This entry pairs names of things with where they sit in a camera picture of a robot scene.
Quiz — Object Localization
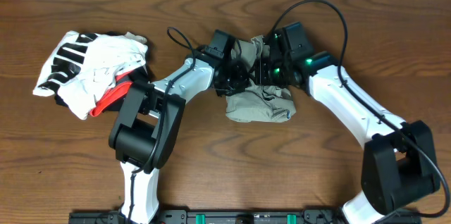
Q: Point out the khaki shorts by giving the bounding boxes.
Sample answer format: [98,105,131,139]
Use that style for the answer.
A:
[225,35,296,123]

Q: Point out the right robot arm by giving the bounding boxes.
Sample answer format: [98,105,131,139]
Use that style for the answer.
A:
[256,23,449,223]

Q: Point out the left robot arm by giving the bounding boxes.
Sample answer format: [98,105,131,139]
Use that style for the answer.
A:
[109,30,248,223]

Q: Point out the black red garment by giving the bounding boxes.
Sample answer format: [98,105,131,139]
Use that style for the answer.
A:
[54,66,149,120]

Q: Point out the white black printed shirt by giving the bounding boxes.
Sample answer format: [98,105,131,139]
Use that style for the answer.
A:
[32,31,149,120]

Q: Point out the left black cable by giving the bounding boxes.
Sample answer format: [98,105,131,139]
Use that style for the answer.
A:
[126,26,198,224]

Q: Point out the black cable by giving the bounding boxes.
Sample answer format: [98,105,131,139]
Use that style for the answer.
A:
[126,26,198,224]
[269,0,451,220]

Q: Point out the right black cable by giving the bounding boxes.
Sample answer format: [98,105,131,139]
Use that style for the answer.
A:
[269,0,451,220]

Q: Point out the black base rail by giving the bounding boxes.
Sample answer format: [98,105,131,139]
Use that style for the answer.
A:
[68,209,423,224]

